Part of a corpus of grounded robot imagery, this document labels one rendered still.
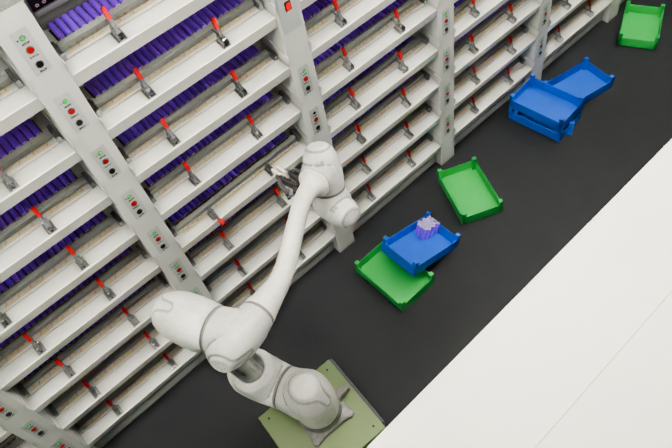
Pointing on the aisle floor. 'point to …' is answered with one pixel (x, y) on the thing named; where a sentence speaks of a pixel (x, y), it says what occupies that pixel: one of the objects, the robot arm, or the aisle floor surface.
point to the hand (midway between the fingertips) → (280, 173)
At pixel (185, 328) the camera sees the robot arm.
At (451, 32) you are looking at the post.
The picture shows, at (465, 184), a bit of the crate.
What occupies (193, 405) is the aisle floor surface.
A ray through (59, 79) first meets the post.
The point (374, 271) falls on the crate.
